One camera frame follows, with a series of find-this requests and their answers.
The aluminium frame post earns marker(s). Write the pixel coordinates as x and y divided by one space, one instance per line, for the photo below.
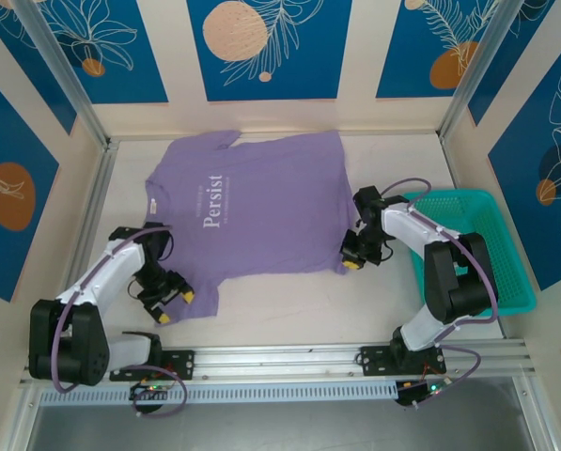
59 70
477 70

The grey metal shelf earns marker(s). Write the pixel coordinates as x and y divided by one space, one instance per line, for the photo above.
280 430

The teal plastic mesh basket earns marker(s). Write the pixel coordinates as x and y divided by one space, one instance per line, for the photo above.
505 235

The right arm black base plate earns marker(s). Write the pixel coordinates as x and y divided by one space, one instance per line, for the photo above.
376 359

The aluminium mounting rail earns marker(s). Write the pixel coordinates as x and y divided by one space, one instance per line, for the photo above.
280 359

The purple printed t-shirt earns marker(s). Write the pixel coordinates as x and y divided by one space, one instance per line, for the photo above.
270 202

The blue panel with peach circle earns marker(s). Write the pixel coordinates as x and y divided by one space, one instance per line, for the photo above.
270 47

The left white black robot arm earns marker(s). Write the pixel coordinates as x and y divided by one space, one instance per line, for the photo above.
73 338

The blue floral wall panel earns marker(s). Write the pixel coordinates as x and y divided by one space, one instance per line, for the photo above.
421 51
120 51
12 188
543 188

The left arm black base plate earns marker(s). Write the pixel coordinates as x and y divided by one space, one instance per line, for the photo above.
181 364

